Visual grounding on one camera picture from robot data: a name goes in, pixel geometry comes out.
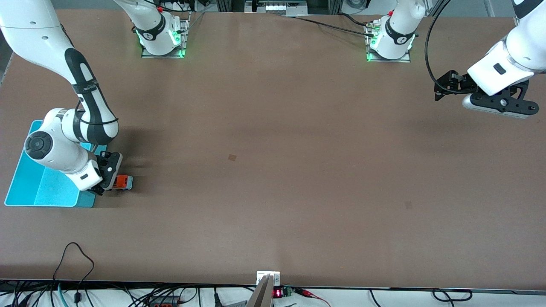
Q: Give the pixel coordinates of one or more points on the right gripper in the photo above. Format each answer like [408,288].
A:
[105,163]

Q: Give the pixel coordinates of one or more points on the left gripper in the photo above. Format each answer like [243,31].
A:
[461,84]

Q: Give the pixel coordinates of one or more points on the orange toy bus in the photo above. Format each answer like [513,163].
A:
[124,182]

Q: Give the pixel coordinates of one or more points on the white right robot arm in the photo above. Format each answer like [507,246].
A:
[34,34]

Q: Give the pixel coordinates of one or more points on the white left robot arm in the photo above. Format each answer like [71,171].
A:
[401,21]

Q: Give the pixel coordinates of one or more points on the blue plastic box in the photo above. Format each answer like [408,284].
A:
[42,192]

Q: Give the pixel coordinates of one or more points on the grey box with white lights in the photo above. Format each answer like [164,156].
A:
[277,7]

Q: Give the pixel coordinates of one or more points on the black orange power strip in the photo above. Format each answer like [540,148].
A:
[164,304]

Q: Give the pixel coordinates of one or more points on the white mounting plate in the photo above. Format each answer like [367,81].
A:
[262,275]

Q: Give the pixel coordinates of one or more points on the red digit display module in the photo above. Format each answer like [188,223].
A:
[278,293]

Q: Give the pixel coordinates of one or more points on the red clip leads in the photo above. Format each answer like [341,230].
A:
[307,292]

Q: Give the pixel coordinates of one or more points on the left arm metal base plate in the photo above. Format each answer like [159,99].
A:
[405,59]

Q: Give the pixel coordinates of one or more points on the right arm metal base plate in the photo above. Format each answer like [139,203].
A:
[184,42]

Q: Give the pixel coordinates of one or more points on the grey aluminium camera post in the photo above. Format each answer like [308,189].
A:
[261,296]

